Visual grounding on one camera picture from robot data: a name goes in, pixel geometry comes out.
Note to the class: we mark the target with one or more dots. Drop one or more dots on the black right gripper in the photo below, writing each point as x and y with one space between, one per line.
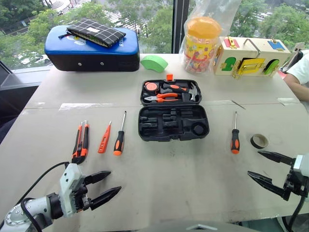
295 184

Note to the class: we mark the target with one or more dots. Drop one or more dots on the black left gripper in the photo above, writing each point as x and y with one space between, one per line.
80 197

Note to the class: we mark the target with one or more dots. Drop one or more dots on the person's bare forearm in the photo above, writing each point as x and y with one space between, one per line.
298 88

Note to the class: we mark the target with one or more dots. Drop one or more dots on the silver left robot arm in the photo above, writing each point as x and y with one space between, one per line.
17 215

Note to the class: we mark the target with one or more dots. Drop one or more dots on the black tool case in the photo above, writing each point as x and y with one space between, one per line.
173 125

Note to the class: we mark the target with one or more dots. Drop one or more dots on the black tape roll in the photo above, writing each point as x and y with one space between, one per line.
253 141

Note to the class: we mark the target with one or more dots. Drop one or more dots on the orange voltage tester pen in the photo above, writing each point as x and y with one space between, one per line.
104 141

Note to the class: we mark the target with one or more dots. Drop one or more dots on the orange and black utility knife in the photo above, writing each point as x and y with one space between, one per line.
80 145

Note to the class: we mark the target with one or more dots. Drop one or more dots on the white shirt sleeve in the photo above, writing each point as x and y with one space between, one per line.
301 68

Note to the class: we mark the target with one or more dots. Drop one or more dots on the orange and black tape measure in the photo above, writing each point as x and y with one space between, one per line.
151 87

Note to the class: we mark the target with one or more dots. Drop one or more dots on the wooden latch puzzle box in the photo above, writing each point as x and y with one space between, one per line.
251 52

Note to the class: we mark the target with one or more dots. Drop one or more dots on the dark grey side cabinet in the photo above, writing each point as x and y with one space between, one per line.
17 96

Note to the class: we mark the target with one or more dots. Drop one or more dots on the blue black padded case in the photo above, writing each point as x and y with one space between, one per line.
94 58

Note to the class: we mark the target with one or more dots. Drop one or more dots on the green foam block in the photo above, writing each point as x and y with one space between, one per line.
153 63

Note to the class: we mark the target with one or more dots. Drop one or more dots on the colourful jar with orange lid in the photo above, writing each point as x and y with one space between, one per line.
201 48

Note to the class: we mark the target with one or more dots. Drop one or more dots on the black white-grid pencil pouch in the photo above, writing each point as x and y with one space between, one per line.
96 31

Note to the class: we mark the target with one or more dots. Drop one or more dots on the clear plastic bag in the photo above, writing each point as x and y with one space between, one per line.
217 9

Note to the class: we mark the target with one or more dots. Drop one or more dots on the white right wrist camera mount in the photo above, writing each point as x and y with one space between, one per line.
301 164

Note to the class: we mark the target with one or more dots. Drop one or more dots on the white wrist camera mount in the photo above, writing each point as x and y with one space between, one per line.
301 164
68 183

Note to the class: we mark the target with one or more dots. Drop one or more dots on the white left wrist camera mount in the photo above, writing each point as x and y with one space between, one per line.
68 183

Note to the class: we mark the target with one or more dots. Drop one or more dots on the dark window frame post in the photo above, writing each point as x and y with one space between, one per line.
179 24

